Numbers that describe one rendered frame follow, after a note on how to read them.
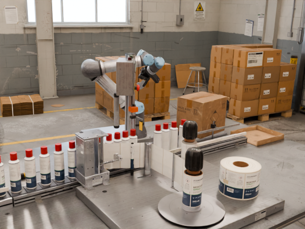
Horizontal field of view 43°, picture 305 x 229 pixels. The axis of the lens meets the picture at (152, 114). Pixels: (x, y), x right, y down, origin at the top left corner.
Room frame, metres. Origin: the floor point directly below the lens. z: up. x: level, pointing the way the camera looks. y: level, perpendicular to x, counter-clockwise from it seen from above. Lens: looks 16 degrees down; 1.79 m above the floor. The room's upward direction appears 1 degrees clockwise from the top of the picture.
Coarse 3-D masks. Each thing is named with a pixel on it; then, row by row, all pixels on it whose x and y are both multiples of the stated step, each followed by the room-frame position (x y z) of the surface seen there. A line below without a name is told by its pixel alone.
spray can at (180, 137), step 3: (183, 120) 2.30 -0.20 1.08; (183, 123) 2.30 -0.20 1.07; (180, 126) 2.31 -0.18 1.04; (180, 129) 2.30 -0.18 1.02; (180, 132) 2.30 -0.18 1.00; (180, 135) 2.30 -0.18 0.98; (180, 138) 2.30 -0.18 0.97; (183, 138) 2.29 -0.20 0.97; (180, 141) 2.30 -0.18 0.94; (180, 144) 2.30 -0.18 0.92; (180, 147) 2.30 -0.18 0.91
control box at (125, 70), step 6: (120, 60) 2.13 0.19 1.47; (126, 60) 2.13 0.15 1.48; (132, 60) 2.14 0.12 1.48; (120, 66) 2.08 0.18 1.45; (126, 66) 2.08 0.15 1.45; (132, 66) 2.08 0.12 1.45; (120, 72) 2.08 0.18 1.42; (126, 72) 2.08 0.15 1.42; (132, 72) 2.08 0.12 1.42; (120, 78) 2.08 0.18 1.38; (126, 78) 2.08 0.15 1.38; (132, 78) 2.08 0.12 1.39; (120, 84) 2.08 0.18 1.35; (126, 84) 2.08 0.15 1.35; (132, 84) 2.08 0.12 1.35; (120, 90) 2.08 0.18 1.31; (126, 90) 2.08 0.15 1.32; (132, 90) 2.09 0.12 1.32
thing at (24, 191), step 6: (234, 138) 2.57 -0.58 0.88; (240, 138) 2.57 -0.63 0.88; (210, 144) 2.43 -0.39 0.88; (120, 168) 2.01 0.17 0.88; (54, 180) 1.83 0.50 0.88; (66, 180) 1.84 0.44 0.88; (72, 180) 1.84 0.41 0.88; (24, 186) 1.76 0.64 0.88; (42, 186) 1.76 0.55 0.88; (48, 186) 1.77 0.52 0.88; (24, 192) 1.70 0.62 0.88; (30, 192) 1.70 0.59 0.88
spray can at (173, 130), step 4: (172, 124) 2.26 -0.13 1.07; (176, 124) 2.26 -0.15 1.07; (172, 128) 2.25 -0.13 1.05; (176, 128) 2.26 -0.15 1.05; (172, 132) 2.25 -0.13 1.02; (176, 132) 2.25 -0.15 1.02; (172, 136) 2.25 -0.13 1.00; (176, 136) 2.25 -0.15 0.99; (172, 140) 2.25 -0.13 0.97; (176, 140) 2.25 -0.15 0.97; (172, 144) 2.25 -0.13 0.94; (176, 144) 2.25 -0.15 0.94; (172, 148) 2.25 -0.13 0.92; (176, 148) 2.25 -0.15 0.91; (176, 152) 2.26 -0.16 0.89
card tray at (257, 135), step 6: (252, 126) 2.90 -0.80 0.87; (258, 126) 2.92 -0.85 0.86; (234, 132) 2.78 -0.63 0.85; (240, 132) 2.82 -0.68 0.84; (246, 132) 2.84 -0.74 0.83; (252, 132) 2.85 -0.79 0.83; (258, 132) 2.85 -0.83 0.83; (264, 132) 2.85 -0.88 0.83; (270, 132) 2.82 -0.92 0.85; (276, 132) 2.77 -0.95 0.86; (252, 138) 2.71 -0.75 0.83; (258, 138) 2.71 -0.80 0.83; (264, 138) 2.72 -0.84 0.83; (270, 138) 2.63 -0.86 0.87; (276, 138) 2.67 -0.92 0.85; (282, 138) 2.72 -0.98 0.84; (258, 144) 2.56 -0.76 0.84
